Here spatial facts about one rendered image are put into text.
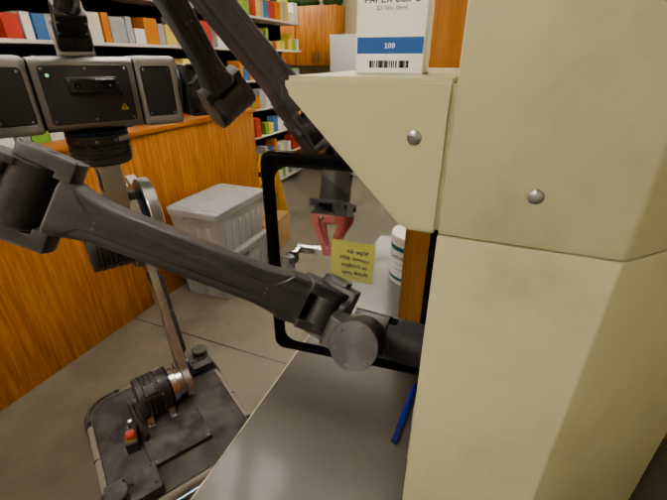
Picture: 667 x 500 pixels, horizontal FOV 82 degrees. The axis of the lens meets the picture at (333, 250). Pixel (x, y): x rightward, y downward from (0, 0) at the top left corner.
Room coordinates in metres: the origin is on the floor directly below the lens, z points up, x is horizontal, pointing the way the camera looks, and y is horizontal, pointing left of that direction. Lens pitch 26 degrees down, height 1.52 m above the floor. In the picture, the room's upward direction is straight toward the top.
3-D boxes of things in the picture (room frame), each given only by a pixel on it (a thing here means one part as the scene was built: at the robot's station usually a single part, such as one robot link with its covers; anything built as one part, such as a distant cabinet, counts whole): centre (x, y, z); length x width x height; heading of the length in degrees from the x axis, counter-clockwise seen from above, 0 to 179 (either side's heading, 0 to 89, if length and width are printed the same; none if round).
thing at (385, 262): (0.58, -0.03, 1.19); 0.30 x 0.01 x 0.40; 73
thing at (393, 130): (0.41, -0.08, 1.46); 0.32 x 0.12 x 0.10; 158
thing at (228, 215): (2.56, 0.80, 0.49); 0.60 x 0.42 x 0.33; 158
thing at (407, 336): (0.40, -0.11, 1.18); 0.10 x 0.07 x 0.07; 160
